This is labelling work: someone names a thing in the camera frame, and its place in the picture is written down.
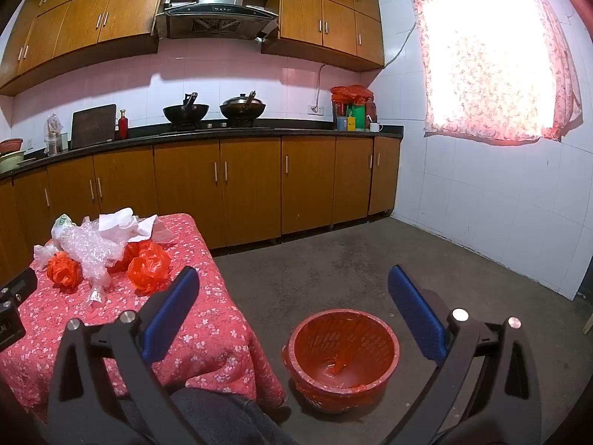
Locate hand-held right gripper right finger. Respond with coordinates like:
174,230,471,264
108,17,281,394
387,264,543,445

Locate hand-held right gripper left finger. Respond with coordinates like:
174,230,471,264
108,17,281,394
46,266,205,445

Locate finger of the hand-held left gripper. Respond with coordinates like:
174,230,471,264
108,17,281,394
0,268,39,311

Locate red plastic bag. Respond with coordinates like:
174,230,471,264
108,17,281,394
109,241,140,274
46,251,83,290
127,241,172,295

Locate white bag with green print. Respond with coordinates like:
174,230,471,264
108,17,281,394
51,214,79,251

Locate clear bubble wrap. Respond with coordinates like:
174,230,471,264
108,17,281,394
59,220,128,309

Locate white tissue paper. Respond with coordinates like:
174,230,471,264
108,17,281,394
98,208,140,242
132,214,176,244

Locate red plastic waste basket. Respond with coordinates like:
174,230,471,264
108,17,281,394
282,308,401,415

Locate red floral tablecloth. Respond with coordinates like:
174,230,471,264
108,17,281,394
0,213,285,415

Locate person's leg in jeans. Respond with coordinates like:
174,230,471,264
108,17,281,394
118,387,299,445

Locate jar in plastic bag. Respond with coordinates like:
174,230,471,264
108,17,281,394
44,112,69,156

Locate wooden base cabinets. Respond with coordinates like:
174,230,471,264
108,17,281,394
0,123,405,283

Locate dark cutting board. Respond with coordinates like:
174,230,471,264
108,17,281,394
69,104,117,150

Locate gas stove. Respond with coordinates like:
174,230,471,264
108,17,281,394
160,122,275,136

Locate black wok with lid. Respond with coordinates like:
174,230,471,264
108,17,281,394
219,91,267,126

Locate red bag over containers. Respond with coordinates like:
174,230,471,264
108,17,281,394
330,85,375,105

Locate pink floral curtain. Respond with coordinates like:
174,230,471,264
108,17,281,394
410,0,583,144

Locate white power cable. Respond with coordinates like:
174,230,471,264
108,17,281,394
315,62,335,108

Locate wooden wall cabinet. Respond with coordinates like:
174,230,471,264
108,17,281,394
0,0,171,97
261,0,385,72

